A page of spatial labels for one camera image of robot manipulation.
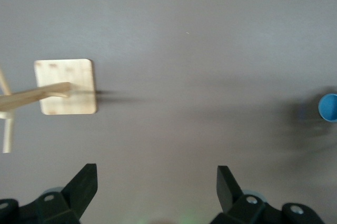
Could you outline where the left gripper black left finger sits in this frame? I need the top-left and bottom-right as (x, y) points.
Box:
(0, 163), (99, 224)

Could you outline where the wooden mug rack stand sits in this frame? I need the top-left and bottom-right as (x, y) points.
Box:
(0, 58), (98, 154)

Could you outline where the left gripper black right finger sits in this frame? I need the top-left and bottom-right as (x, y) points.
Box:
(210, 165), (325, 224)

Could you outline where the light blue plastic cup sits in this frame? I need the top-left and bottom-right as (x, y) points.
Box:
(318, 93), (337, 124)

